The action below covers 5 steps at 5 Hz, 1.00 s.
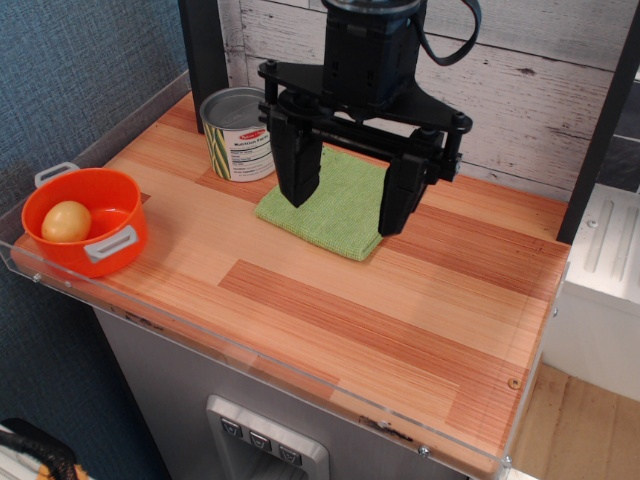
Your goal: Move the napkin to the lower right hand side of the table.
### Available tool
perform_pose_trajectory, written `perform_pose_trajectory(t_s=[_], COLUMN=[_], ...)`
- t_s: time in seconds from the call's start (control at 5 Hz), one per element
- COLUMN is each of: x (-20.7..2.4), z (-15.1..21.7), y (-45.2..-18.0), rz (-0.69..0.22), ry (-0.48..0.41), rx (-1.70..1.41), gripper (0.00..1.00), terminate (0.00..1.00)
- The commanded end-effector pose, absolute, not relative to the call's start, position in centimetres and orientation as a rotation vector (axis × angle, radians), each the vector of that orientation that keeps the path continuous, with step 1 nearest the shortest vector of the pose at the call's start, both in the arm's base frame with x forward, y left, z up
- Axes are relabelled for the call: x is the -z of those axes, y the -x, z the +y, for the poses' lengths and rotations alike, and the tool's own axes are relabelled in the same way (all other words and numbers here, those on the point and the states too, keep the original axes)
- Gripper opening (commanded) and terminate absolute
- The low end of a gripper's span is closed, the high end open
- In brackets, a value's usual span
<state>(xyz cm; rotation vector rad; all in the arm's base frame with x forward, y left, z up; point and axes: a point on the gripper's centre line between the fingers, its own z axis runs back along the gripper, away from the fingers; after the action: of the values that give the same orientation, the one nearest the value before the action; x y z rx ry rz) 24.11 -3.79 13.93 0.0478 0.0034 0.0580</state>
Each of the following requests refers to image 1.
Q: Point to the yellow toy potato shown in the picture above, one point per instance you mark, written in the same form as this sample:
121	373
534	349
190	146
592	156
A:
66	222

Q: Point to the orange toy pot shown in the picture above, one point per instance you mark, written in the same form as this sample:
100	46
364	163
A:
118	232

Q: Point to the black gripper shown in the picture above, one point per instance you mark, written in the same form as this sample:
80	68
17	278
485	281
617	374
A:
364	96

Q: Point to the grey toy fridge cabinet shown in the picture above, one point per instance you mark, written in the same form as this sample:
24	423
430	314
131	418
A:
171	384

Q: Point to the toy tin can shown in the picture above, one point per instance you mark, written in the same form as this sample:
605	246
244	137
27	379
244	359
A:
238	142

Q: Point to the black orange object corner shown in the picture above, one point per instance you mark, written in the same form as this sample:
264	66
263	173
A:
28	452

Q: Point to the black left frame post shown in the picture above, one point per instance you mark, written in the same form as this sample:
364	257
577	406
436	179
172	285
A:
205	51

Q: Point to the black frame post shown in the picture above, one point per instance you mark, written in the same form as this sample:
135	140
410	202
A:
615	100
205	51

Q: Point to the silver dispenser panel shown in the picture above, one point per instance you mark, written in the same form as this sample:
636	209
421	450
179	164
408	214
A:
251	446

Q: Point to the green towel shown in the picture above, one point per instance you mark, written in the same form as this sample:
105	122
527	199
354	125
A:
342	215

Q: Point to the black right frame post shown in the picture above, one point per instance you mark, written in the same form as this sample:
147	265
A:
615	100

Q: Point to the white toy sink unit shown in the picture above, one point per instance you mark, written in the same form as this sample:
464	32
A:
593	333

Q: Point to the clear acrylic table guard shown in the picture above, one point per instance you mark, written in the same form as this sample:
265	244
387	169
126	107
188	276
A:
432	340

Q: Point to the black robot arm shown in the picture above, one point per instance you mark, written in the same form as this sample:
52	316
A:
370	5

